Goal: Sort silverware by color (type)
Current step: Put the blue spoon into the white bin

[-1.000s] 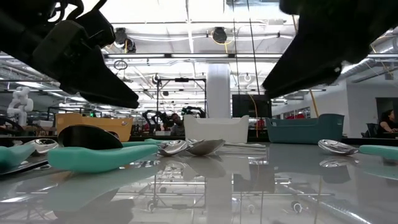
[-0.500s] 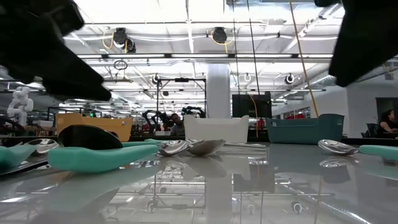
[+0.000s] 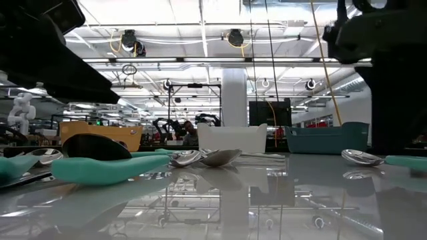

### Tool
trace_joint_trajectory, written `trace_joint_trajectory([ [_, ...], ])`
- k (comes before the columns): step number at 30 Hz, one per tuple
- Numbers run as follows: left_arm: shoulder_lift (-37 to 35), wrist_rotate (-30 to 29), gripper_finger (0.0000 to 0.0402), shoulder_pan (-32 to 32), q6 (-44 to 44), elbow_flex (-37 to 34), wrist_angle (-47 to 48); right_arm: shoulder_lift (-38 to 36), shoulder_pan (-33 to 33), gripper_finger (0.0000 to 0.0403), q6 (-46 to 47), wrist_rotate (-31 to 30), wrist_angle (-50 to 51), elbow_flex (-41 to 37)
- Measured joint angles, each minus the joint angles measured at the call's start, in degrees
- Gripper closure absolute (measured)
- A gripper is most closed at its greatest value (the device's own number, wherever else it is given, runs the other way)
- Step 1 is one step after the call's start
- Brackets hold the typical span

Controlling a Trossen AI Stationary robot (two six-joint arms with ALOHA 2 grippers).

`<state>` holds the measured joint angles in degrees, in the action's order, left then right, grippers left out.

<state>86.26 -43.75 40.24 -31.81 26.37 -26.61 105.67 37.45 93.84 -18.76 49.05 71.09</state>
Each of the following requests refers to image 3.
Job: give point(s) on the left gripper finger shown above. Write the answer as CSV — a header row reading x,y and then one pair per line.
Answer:
x,y
73,86

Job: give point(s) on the black background robot arm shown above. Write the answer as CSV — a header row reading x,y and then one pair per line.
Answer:
x,y
207,118

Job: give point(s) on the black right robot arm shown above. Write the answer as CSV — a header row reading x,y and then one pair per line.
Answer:
x,y
383,33

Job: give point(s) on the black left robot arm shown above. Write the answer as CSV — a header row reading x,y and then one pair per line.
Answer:
x,y
20,10

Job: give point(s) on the orange plastic bin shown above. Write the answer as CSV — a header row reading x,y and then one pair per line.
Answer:
x,y
100,128

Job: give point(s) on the white robot figure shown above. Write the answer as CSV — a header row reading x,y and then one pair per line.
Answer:
x,y
21,113

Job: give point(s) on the teal plastic bin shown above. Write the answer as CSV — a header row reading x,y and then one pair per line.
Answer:
x,y
327,138

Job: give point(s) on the person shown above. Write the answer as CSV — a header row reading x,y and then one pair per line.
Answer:
x,y
191,131

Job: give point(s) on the black monitor screen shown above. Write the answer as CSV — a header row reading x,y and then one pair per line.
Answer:
x,y
267,113

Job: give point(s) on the long ceiling light strip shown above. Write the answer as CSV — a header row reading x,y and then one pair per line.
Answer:
x,y
213,60

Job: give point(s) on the white building column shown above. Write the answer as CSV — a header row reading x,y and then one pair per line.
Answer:
x,y
234,100

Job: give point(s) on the centre metal spoon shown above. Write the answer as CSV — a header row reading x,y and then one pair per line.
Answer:
x,y
223,158

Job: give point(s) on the white plastic bin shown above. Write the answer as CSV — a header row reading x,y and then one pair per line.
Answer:
x,y
233,138

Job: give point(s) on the silver ventilation duct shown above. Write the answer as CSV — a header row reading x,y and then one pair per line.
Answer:
x,y
353,85

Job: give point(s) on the black background station frame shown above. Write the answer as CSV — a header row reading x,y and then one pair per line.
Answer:
x,y
195,85

